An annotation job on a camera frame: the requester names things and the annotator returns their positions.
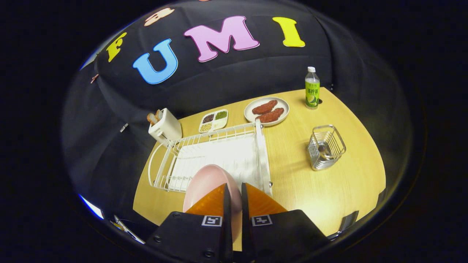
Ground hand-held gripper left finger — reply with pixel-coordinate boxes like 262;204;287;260
146;183;233;263

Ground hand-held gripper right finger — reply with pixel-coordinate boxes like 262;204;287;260
241;183;329;263

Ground pink plate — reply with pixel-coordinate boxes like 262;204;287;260
183;164;242;241

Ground white wire dish rack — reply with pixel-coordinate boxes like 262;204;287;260
148;119;273;196

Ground silver wire basket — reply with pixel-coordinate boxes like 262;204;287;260
307;125;347;171

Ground white round plate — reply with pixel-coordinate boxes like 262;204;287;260
244;96;290;127

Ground white divided grain tray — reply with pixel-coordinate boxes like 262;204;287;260
199;109;229;133

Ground brown meat piece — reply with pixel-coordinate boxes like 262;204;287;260
252;100;278;115
256;107;285;123

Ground white toaster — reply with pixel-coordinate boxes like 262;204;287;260
148;108;182;146

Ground green label drink bottle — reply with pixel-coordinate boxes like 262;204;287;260
305;66;321;110

